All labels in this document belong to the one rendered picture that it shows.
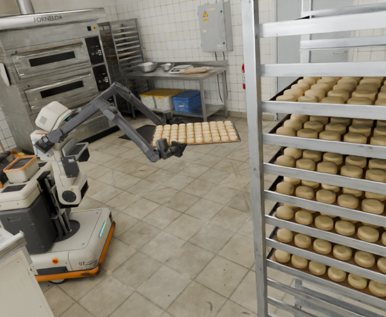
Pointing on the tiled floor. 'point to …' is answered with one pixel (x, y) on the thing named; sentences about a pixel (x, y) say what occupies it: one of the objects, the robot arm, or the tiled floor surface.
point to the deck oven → (48, 69)
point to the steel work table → (204, 111)
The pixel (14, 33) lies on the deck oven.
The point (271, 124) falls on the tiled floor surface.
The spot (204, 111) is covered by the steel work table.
